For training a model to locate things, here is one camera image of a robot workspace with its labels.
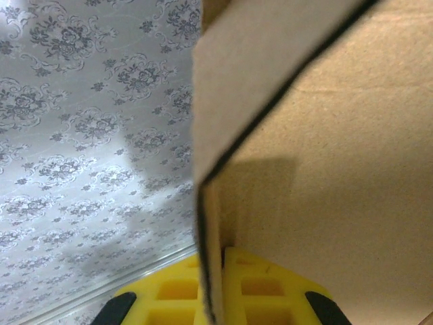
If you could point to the brown cardboard paper box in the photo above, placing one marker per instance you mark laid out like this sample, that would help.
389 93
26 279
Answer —
321 135

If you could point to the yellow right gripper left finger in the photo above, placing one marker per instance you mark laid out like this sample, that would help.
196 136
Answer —
169 304

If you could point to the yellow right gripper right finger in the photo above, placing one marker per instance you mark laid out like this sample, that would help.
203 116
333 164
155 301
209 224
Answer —
270 304

